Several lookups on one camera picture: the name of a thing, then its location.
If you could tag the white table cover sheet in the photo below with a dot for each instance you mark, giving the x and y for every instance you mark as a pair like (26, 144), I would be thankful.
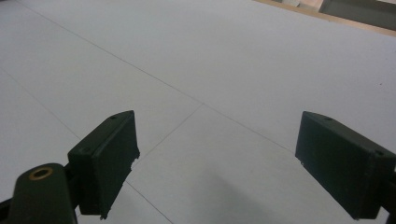
(218, 62)

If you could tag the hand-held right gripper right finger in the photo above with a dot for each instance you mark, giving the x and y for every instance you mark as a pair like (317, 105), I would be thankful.
(342, 161)

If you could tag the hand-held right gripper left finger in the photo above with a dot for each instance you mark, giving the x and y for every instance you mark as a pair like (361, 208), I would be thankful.
(106, 165)

